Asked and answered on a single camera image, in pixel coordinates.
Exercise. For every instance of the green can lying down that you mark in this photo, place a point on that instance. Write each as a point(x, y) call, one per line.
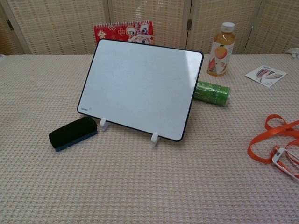
point(210, 93)

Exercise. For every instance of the brass screen hinge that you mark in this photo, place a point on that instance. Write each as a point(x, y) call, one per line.
point(9, 24)
point(189, 24)

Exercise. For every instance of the orange juice bottle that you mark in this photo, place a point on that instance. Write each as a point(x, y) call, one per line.
point(220, 53)

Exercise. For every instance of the white board with black frame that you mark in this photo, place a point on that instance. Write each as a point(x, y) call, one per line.
point(140, 88)

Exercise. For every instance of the red desk calendar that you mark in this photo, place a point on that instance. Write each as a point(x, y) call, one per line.
point(116, 32)

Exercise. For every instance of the clear badge holder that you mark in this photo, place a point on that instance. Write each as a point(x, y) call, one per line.
point(276, 161)

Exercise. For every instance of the black whiteboard eraser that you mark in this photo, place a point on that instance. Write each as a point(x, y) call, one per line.
point(72, 133)

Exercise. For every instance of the woven folding screen panel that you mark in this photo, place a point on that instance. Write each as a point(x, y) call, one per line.
point(168, 18)
point(210, 11)
point(278, 25)
point(3, 35)
point(58, 23)

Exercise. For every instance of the beige woven tablecloth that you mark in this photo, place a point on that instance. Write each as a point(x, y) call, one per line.
point(140, 186)

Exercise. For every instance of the white plastic stand foot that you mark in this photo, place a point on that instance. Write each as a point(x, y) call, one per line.
point(155, 139)
point(104, 126)

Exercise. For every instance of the white printed leaflet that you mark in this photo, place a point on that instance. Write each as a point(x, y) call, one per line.
point(264, 75)

